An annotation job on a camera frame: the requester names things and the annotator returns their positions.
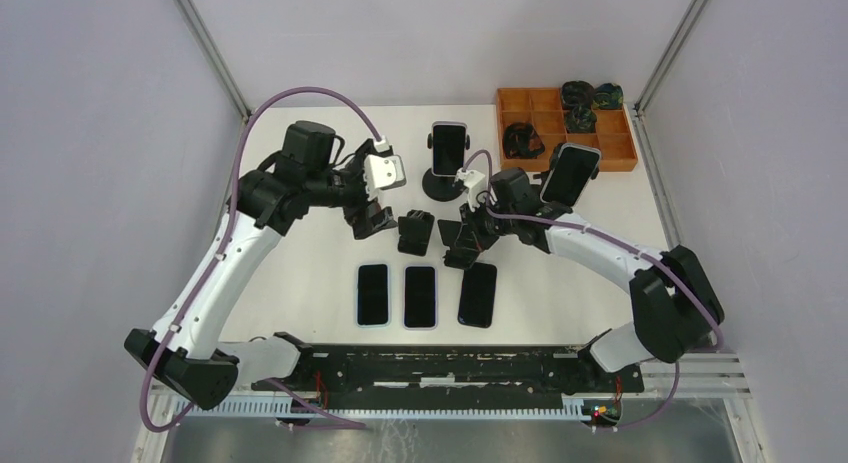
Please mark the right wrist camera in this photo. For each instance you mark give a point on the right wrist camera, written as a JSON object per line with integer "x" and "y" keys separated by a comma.
{"x": 474, "y": 187}

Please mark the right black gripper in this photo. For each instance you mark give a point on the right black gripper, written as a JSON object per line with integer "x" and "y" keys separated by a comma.
{"x": 471, "y": 224}

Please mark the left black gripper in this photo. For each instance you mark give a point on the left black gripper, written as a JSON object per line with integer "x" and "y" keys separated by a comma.
{"x": 363, "y": 224}

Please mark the black phone stand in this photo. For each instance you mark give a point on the black phone stand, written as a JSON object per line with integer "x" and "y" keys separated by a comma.
{"x": 449, "y": 231}
{"x": 415, "y": 229}

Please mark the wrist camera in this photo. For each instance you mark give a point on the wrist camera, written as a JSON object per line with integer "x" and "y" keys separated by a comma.
{"x": 474, "y": 187}
{"x": 384, "y": 173}

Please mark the white cable duct rail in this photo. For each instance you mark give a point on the white cable duct rail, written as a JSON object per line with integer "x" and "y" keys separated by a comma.
{"x": 284, "y": 407}

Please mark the orange compartment tray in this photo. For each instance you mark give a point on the orange compartment tray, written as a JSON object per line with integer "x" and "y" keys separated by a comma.
{"x": 541, "y": 108}

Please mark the black rolled item in tray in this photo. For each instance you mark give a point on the black rolled item in tray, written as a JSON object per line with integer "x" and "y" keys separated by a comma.
{"x": 520, "y": 140}

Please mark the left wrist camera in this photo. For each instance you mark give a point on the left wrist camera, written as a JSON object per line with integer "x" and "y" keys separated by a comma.
{"x": 384, "y": 173}

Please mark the green rolled item corner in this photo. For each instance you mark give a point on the green rolled item corner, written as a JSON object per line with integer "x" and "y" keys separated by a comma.
{"x": 608, "y": 96}

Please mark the blue case phone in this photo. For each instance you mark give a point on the blue case phone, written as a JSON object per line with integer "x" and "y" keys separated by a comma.
{"x": 373, "y": 295}

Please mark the dark rolled item top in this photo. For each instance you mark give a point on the dark rolled item top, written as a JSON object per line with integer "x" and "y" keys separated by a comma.
{"x": 576, "y": 93}

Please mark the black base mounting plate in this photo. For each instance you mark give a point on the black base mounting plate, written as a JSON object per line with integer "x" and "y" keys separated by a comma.
{"x": 440, "y": 377}

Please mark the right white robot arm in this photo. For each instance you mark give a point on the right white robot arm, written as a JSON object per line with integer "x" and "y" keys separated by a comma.
{"x": 674, "y": 308}

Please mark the lilac case phone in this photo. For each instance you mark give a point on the lilac case phone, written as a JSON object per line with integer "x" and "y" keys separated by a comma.
{"x": 420, "y": 297}

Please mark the black case phone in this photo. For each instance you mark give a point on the black case phone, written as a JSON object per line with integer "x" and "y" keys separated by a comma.
{"x": 477, "y": 297}

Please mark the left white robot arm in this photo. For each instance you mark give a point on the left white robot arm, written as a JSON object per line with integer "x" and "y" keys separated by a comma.
{"x": 184, "y": 350}

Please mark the green rolled item middle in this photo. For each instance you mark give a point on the green rolled item middle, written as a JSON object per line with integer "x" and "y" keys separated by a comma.
{"x": 580, "y": 119}

